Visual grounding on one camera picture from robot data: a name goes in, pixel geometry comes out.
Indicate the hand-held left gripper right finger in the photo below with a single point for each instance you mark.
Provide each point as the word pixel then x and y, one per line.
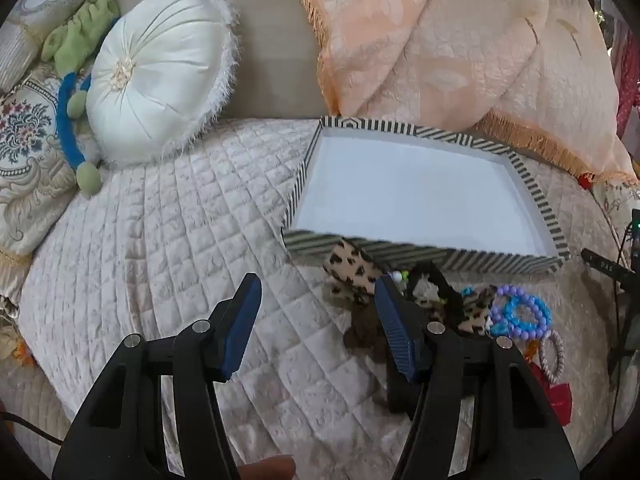
pixel 395 331

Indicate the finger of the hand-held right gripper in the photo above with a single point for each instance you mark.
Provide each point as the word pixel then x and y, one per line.
pixel 605 265

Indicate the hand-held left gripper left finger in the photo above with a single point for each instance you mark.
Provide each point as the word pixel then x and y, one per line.
pixel 244 321

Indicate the black hair accessory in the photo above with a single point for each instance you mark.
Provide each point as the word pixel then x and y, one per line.
pixel 448 290

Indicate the leopard print hair bow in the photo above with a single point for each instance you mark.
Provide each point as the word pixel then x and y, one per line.
pixel 350 270

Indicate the red satin hair bow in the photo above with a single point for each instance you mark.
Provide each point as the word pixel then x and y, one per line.
pixel 557 400

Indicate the striped cardboard box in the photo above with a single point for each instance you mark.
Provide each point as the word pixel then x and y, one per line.
pixel 415 190

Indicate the person's left hand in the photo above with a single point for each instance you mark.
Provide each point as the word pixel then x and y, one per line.
pixel 267 469

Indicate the floral embroidered cloth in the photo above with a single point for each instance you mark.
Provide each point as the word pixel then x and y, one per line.
pixel 617 205

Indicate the small red object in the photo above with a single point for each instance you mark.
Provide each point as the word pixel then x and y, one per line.
pixel 586 181

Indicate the quilted cream bedspread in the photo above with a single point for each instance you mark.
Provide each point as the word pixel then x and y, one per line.
pixel 175 240

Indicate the round white fringed cushion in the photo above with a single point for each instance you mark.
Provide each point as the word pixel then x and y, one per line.
pixel 155 75

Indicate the floral embroidered pillow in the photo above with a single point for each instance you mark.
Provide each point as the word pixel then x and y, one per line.
pixel 30 160

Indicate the peach fringed blanket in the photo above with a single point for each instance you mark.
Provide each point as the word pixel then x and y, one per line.
pixel 450 45

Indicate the green plush toy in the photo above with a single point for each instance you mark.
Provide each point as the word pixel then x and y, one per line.
pixel 80 35

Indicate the cream bolster pillow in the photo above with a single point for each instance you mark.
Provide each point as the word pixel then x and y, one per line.
pixel 50 0

